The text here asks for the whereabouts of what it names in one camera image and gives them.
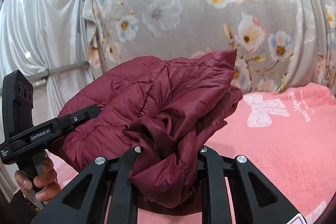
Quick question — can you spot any maroon quilted puffer jacket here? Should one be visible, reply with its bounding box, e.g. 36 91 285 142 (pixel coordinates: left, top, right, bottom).
50 49 243 215

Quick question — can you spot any grey floral bed sheet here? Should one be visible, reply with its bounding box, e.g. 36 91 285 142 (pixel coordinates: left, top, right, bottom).
83 0 335 93

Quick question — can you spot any white satin curtain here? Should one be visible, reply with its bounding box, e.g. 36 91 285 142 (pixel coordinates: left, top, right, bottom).
0 0 95 196

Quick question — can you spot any pink fleece blanket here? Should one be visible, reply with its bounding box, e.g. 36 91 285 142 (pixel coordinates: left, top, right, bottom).
51 83 335 223

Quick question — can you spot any person's left hand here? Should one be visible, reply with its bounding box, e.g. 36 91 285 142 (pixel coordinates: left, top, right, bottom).
14 157 61 204

